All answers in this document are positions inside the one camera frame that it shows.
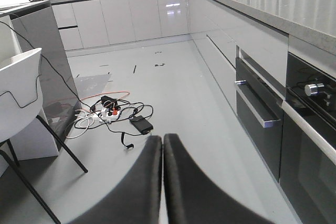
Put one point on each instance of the white power strip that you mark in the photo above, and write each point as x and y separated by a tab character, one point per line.
108	115

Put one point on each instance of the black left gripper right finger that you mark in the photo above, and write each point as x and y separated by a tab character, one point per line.
191	197

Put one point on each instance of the black power adapter brick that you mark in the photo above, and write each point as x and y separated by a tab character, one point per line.
141	124

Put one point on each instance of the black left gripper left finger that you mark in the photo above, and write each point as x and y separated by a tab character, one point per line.
136	198

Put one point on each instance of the white moulded chair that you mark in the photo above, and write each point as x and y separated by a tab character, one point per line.
21	102

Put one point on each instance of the white kitchen cabinets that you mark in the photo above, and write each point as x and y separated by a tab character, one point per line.
220	33

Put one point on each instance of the black built-in oven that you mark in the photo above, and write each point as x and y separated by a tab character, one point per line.
307	170

